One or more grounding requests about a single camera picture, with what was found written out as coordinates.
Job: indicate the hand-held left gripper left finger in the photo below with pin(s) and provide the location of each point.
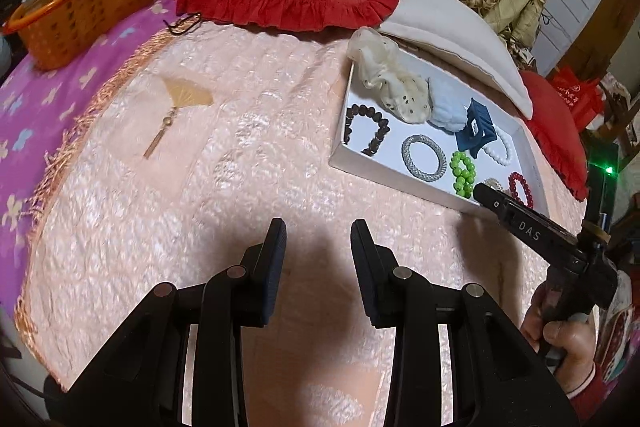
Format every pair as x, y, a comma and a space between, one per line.
272, 267

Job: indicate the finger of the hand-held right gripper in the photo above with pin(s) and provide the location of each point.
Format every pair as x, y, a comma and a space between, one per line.
525, 222

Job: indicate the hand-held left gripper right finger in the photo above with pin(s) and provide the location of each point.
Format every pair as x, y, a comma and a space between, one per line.
365, 267

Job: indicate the blue hair claw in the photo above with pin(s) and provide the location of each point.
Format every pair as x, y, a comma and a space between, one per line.
475, 132

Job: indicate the white shallow box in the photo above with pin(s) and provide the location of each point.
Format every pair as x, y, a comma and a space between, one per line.
385, 147

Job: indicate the light blue fluffy scrunchie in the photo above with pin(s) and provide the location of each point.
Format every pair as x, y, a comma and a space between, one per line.
447, 107

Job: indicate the cream dotted scrunchie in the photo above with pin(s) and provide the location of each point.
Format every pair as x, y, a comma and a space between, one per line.
395, 77

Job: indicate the person's right forearm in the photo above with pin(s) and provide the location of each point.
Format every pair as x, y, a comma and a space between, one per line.
612, 387

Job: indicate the person's right hand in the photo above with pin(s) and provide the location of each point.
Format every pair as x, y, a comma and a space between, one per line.
565, 347

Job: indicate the pink textured blanket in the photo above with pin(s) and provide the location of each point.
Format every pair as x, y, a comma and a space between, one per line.
200, 207

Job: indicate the red shopping bag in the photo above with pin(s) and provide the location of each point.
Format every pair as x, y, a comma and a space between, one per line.
575, 97

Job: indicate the fan-shaped tassel hairpin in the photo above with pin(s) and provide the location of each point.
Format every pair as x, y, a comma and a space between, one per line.
187, 94

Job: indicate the white pillow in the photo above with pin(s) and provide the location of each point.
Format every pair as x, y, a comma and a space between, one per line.
450, 22

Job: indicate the purple floral mattress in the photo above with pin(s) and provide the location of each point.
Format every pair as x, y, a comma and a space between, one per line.
40, 107

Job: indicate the orange plastic basket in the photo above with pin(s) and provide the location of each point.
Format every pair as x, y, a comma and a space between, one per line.
75, 17

